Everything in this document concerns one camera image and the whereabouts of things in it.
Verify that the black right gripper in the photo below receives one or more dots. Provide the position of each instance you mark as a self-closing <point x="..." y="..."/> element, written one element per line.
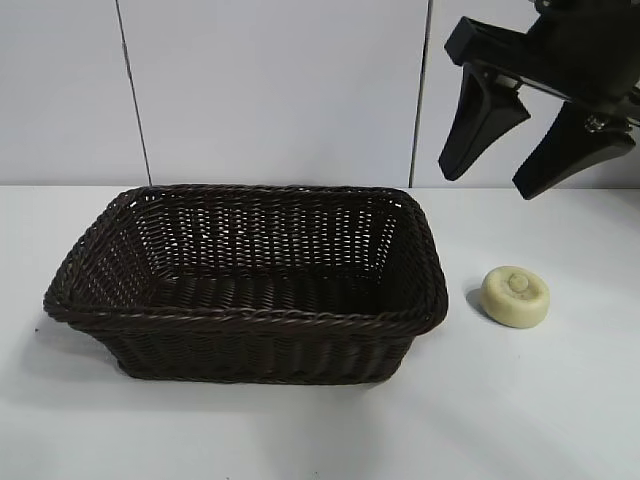
<point x="580" y="55"/>

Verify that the pale yellow egg yolk pastry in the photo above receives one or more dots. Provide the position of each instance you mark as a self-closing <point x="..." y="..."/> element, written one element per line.
<point x="515" y="302"/>

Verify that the dark brown wicker basket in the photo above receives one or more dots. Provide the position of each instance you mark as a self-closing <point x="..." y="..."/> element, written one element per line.
<point x="250" y="345"/>

